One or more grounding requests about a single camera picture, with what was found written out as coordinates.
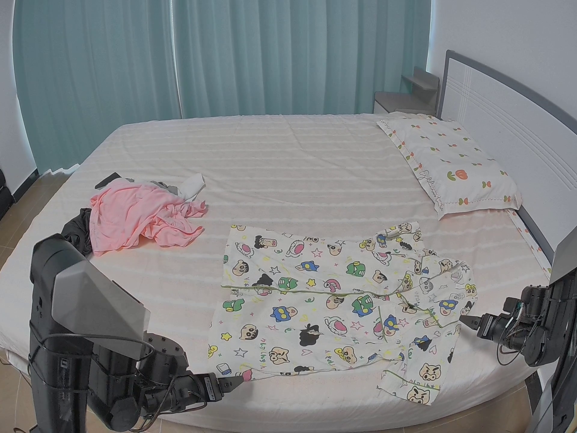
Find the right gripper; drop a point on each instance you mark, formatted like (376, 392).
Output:
(493, 327)

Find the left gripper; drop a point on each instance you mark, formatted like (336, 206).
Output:
(209, 387)

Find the white printed pyjama top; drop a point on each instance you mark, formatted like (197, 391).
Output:
(324, 296)

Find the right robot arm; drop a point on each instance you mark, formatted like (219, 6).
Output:
(541, 323)

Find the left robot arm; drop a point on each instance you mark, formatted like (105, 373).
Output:
(67, 287)

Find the bed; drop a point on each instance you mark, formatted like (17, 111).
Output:
(315, 174)

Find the white printed pillow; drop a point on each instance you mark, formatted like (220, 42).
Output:
(455, 160)

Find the pink garment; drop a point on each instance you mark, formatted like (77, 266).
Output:
(130, 214)

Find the white garment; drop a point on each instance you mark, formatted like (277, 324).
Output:
(191, 185)

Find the dark grey garment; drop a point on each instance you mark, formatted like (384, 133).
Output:
(77, 232)

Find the light grey garment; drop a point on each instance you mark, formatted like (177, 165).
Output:
(164, 186)

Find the black garment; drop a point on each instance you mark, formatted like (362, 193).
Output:
(107, 181)

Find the grey bedside table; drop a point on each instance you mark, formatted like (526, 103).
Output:
(405, 99)

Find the black chest of drawers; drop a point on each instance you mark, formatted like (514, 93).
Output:
(3, 196)

